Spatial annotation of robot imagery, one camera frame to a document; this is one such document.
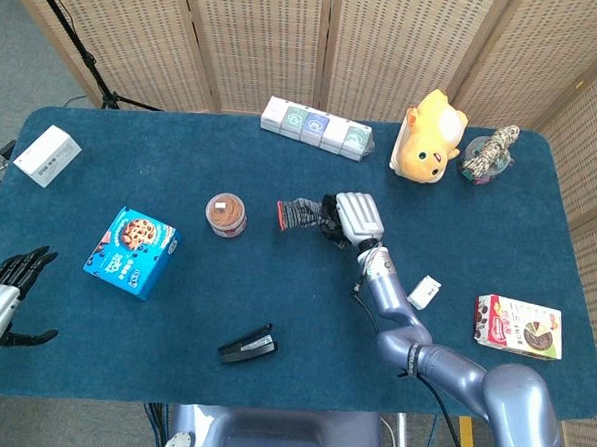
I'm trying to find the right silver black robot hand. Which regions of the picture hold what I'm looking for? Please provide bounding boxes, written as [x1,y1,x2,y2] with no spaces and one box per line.
[318,189,387,252]

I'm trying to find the blue table cloth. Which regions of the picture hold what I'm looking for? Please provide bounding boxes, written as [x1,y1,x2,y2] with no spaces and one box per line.
[0,101,593,427]

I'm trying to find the yellow plush toy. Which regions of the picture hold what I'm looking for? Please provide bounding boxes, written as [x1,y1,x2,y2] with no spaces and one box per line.
[393,87,471,187]

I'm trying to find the camouflage rope bundle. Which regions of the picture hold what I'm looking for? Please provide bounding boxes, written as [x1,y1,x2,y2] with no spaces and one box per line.
[461,122,523,181]

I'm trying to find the small white box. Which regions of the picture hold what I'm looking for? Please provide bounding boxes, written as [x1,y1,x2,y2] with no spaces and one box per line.
[406,273,443,312]

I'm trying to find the large white carton box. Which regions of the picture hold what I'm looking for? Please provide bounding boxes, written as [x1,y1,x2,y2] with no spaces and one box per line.
[11,123,84,191]

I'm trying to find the grey sock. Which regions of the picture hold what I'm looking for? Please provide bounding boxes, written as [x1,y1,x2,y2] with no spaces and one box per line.
[274,194,354,248]

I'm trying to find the black stapler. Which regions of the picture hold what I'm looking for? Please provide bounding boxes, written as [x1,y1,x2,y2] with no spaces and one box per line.
[216,320,280,368]

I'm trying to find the blue cookie box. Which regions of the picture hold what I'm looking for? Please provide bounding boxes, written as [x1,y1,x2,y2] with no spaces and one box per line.
[80,203,184,304]

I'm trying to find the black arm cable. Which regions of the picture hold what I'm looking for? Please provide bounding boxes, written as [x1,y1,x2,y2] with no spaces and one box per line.
[344,285,482,447]

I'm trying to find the black tripod stand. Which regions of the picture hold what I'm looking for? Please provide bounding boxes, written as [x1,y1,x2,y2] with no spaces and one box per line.
[18,0,169,113]

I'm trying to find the blue-gray robot torso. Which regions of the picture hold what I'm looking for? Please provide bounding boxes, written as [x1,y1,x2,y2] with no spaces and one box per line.
[159,401,410,447]

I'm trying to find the woven folding screen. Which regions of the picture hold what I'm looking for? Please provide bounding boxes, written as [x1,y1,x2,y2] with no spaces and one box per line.
[0,0,597,447]

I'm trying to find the glass jar of binder clips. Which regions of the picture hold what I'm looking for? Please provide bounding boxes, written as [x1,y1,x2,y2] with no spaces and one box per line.
[459,134,514,188]

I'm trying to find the clear jar of rubber bands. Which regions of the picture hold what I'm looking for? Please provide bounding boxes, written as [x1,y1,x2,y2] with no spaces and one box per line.
[204,191,249,240]

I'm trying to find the red white snack box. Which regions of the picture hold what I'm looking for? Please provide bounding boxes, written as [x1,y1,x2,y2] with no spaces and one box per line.
[471,292,566,362]

